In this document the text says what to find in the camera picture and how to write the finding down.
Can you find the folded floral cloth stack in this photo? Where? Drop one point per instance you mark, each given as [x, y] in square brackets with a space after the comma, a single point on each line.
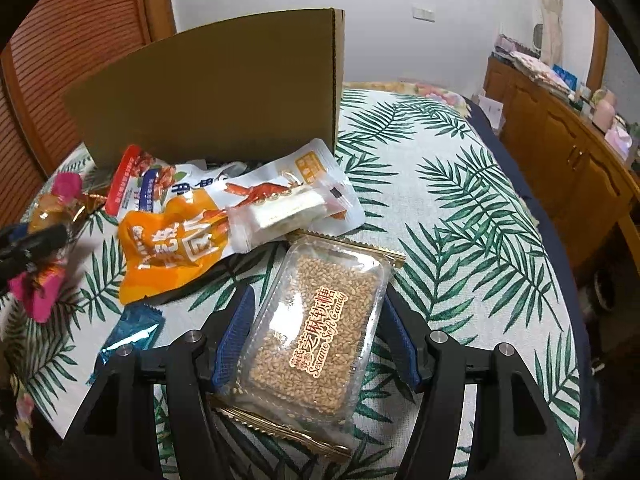
[540, 74]

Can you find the small white fan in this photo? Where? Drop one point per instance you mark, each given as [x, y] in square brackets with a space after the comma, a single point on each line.
[538, 34]

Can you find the sesame candy clear tray packet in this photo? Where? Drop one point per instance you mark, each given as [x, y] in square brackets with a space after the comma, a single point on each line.
[300, 372]

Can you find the pink tissue box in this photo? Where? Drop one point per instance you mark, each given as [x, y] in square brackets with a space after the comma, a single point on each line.
[624, 144]

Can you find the pink thermos bottle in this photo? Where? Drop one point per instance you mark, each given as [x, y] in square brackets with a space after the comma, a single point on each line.
[604, 109]

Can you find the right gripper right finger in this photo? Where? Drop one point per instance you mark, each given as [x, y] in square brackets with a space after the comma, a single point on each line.
[515, 435]

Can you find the white chicken feet packet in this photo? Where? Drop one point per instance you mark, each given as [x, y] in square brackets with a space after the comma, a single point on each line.
[311, 162]

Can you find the wooden sideboard cabinet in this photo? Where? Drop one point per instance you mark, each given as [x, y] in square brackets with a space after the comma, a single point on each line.
[573, 173]

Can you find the wooden louvered wardrobe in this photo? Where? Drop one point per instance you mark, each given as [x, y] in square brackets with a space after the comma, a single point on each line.
[57, 43]

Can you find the orange chicken feet packet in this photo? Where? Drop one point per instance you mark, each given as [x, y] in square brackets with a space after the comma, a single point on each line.
[168, 250]

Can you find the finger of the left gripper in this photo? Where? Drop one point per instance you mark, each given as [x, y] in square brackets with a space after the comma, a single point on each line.
[20, 247]

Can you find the brown meat snack pink packet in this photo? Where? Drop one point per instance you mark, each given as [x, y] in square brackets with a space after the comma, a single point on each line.
[36, 285]

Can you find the cream window curtain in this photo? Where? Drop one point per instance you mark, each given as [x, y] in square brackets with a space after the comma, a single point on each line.
[552, 32]

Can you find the brown cardboard box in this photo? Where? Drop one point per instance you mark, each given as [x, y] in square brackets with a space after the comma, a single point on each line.
[253, 88]

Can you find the white wall switch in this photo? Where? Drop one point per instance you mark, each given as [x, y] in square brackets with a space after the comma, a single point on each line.
[421, 14]

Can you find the palm leaf patterned cloth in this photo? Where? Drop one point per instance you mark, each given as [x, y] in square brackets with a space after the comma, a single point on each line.
[425, 239]

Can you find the clear white nougat bar packet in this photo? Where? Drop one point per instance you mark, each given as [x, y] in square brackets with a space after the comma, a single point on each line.
[276, 214]

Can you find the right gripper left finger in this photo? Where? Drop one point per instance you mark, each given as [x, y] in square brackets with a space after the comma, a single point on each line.
[113, 433]

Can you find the red blue nut packet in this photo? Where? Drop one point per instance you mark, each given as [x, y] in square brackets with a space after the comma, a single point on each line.
[143, 182]

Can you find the blue tissue pack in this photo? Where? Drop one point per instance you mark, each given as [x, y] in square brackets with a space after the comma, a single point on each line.
[569, 79]

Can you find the small blue candy wrapper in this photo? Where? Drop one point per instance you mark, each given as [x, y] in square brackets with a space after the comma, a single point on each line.
[139, 325]

